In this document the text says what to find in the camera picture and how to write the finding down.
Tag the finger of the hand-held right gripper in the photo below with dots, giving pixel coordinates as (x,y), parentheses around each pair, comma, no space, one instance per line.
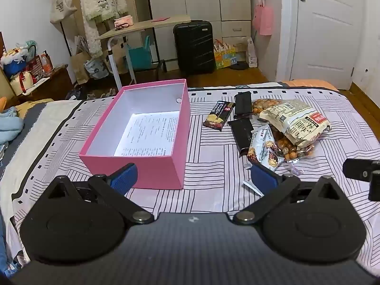
(374,187)
(356,169)

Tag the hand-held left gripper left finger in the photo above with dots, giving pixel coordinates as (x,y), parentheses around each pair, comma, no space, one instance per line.
(124,176)

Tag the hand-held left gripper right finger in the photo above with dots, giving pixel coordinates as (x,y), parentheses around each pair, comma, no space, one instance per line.
(262,179)

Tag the white blue snack bar packet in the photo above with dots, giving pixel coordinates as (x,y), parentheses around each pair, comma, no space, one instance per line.
(264,145)

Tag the pink cardboard box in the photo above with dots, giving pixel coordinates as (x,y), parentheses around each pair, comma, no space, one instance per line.
(160,172)

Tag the beige snack bag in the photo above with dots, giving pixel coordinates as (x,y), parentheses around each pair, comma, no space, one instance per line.
(297,121)

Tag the black yellow snack packet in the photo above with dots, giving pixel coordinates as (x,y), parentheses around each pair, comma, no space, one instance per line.
(218,117)

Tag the small white wrapper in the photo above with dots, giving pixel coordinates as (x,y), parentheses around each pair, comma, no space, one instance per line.
(251,185)

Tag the printed paper sheet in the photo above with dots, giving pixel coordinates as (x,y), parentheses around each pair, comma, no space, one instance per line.
(148,133)

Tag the clear bag of coated nuts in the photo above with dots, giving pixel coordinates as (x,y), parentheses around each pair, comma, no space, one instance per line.
(264,106)

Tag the orange bed sheet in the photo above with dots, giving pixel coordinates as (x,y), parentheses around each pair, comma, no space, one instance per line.
(308,83)

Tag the white grey printed bag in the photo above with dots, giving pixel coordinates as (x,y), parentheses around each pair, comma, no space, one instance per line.
(95,69)

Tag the wooden bedside cabinet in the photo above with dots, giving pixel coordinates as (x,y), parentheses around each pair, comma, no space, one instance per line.
(56,83)

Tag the black round base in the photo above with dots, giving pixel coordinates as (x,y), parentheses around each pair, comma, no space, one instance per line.
(239,66)

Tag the teal shopping bag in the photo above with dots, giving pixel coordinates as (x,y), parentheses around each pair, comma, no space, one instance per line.
(138,56)

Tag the printed brown paper bag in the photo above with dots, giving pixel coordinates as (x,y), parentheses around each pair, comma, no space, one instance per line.
(118,52)

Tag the colourful gift box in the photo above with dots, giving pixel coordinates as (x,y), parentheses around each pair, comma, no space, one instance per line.
(225,59)

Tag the white plastic bag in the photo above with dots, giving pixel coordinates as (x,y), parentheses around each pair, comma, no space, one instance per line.
(252,53)

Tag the light blue cloth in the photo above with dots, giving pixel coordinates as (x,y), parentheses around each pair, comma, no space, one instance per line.
(9,121)

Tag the white door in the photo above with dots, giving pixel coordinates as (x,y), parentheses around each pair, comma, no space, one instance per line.
(326,35)

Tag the orange bottle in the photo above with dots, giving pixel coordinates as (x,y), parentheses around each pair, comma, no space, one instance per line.
(45,61)

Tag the white red handbag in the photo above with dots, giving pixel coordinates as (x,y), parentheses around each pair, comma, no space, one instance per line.
(22,80)

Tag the red basket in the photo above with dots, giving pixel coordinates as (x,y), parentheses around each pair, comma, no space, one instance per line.
(34,65)

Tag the black suitcase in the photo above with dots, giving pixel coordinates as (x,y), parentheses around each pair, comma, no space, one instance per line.
(194,47)

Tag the wooden folding table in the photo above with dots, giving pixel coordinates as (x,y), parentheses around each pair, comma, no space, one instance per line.
(142,26)

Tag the pink tissue box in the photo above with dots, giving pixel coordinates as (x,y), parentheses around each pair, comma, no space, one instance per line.
(124,21)

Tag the brown headboard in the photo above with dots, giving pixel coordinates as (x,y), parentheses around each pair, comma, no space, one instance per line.
(3,80)

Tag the pink hanging bag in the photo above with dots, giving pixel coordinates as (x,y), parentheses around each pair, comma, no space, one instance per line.
(264,19)

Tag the red envelope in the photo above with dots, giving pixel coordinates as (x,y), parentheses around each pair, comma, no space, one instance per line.
(160,20)

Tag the blue white plush bouquet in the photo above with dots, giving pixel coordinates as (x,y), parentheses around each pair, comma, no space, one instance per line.
(14,59)

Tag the white fluffy garment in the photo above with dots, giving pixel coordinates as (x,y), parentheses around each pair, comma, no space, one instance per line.
(98,0)

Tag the canvas tote bag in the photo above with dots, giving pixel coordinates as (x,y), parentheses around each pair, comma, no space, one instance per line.
(61,9)

